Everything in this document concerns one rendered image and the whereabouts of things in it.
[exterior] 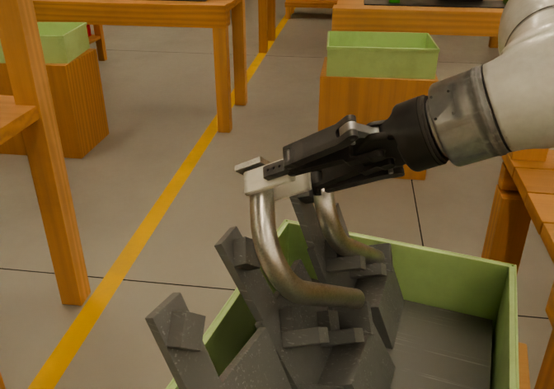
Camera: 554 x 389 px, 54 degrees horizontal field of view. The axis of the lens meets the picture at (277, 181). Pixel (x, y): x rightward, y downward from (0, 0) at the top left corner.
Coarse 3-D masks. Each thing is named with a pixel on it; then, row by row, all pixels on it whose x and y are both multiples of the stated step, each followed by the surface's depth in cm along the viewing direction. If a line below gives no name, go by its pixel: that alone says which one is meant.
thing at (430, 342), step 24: (408, 312) 97; (432, 312) 97; (456, 312) 97; (408, 336) 92; (432, 336) 92; (456, 336) 92; (480, 336) 92; (408, 360) 87; (432, 360) 87; (456, 360) 87; (480, 360) 87; (408, 384) 83; (432, 384) 83; (456, 384) 83; (480, 384) 83
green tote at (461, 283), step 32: (288, 224) 103; (288, 256) 106; (416, 256) 96; (448, 256) 94; (416, 288) 99; (448, 288) 97; (480, 288) 94; (512, 288) 85; (224, 320) 80; (512, 320) 79; (224, 352) 82; (512, 352) 73; (512, 384) 68
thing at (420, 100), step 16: (416, 96) 56; (400, 112) 54; (416, 112) 53; (384, 128) 55; (400, 128) 54; (416, 128) 53; (368, 144) 56; (384, 144) 56; (400, 144) 54; (416, 144) 53; (432, 144) 53; (400, 160) 60; (416, 160) 54; (432, 160) 54
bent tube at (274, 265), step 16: (256, 160) 65; (272, 192) 66; (256, 208) 64; (272, 208) 65; (256, 224) 64; (272, 224) 64; (256, 240) 63; (272, 240) 63; (272, 256) 63; (272, 272) 63; (288, 272) 64; (288, 288) 64; (304, 288) 66; (320, 288) 69; (336, 288) 73; (352, 288) 78; (304, 304) 68; (320, 304) 70; (336, 304) 73; (352, 304) 77
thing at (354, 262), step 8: (328, 248) 85; (328, 256) 84; (336, 256) 84; (352, 256) 82; (360, 256) 82; (328, 264) 84; (336, 264) 83; (344, 264) 83; (352, 264) 82; (360, 264) 82; (368, 264) 91; (376, 264) 91; (384, 264) 92; (336, 272) 85; (352, 272) 92; (360, 272) 92; (368, 272) 91; (376, 272) 90; (384, 272) 91
